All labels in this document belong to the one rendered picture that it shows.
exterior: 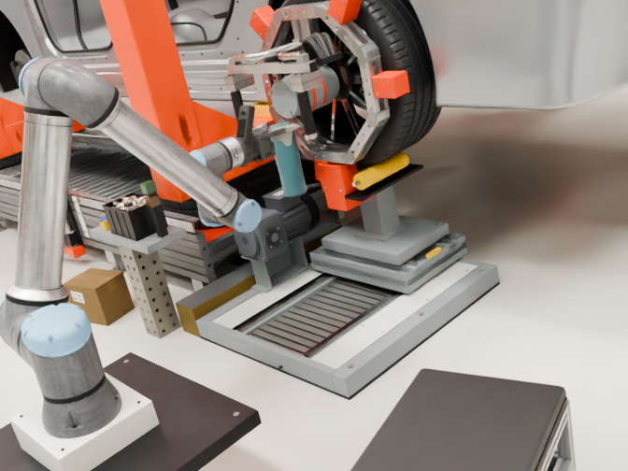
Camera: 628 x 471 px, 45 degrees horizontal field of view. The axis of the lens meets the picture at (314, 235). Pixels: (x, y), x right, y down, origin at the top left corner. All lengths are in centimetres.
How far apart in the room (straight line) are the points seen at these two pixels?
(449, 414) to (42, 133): 112
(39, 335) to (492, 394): 102
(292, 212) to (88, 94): 137
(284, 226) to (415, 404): 133
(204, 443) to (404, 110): 125
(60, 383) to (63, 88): 67
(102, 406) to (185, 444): 22
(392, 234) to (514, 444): 143
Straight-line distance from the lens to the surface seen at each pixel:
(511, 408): 171
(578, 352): 250
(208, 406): 200
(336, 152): 267
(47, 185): 192
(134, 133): 184
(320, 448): 225
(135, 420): 195
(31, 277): 197
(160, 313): 305
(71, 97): 179
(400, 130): 256
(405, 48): 250
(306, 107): 237
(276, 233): 287
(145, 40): 276
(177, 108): 282
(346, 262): 290
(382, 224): 288
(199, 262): 310
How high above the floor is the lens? 136
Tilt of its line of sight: 22 degrees down
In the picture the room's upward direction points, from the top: 13 degrees counter-clockwise
